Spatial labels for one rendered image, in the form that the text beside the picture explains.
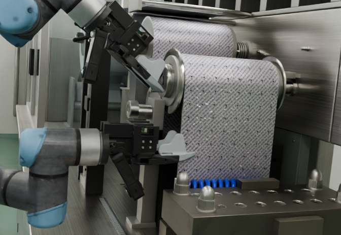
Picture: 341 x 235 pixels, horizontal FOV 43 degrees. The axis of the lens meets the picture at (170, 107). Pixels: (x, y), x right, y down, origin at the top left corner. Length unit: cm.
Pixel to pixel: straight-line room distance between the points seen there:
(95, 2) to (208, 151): 40
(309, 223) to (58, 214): 48
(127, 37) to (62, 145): 25
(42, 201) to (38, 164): 7
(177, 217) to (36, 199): 27
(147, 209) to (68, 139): 30
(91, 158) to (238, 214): 30
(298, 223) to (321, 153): 48
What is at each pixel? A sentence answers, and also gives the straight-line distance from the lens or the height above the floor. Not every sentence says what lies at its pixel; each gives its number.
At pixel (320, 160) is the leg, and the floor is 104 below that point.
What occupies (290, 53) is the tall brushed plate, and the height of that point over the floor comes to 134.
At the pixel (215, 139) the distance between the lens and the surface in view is 98.
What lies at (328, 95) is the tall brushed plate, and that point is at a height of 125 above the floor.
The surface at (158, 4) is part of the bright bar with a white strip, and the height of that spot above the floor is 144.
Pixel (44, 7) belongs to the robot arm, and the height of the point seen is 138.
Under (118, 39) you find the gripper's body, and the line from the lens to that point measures 91.
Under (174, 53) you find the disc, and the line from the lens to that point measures 98.
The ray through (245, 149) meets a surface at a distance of 103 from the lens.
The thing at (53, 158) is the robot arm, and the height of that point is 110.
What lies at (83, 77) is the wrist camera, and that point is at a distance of 92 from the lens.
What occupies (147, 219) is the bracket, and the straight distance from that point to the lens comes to 107.
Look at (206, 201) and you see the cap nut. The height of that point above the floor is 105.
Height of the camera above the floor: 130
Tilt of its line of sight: 7 degrees down
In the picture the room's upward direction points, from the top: 4 degrees clockwise
